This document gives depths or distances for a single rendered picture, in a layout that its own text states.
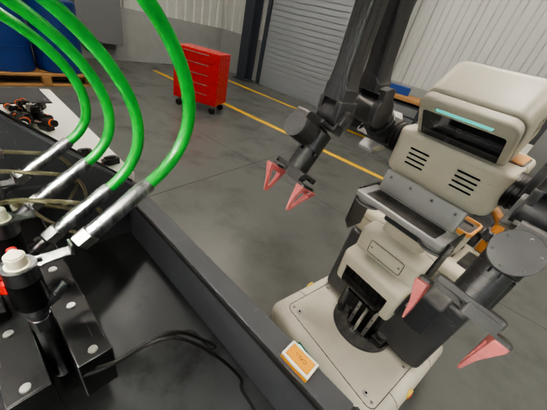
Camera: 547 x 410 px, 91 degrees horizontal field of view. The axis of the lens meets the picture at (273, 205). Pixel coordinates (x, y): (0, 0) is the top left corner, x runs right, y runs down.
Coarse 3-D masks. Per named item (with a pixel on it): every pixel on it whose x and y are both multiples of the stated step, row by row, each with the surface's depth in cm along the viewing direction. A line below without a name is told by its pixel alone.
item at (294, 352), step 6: (294, 348) 41; (288, 354) 40; (294, 354) 40; (300, 354) 40; (294, 360) 39; (300, 360) 40; (306, 360) 40; (300, 366) 39; (306, 366) 39; (312, 366) 39; (306, 372) 38
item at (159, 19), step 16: (144, 0) 21; (160, 16) 22; (160, 32) 23; (176, 48) 25; (176, 64) 26; (192, 80) 28; (192, 96) 28; (192, 112) 29; (192, 128) 30; (176, 144) 31; (176, 160) 31; (160, 176) 31
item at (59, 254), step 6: (66, 246) 29; (48, 252) 27; (54, 252) 28; (60, 252) 28; (66, 252) 28; (42, 258) 27; (48, 258) 27; (54, 258) 27; (60, 258) 27; (42, 264) 26
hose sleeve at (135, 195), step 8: (136, 184) 30; (144, 184) 30; (128, 192) 30; (136, 192) 30; (144, 192) 30; (120, 200) 29; (128, 200) 29; (136, 200) 30; (112, 208) 29; (120, 208) 29; (128, 208) 30; (104, 216) 29; (112, 216) 29; (120, 216) 30; (88, 224) 29; (96, 224) 28; (104, 224) 29; (112, 224) 29; (88, 232) 28; (96, 232) 28; (104, 232) 29
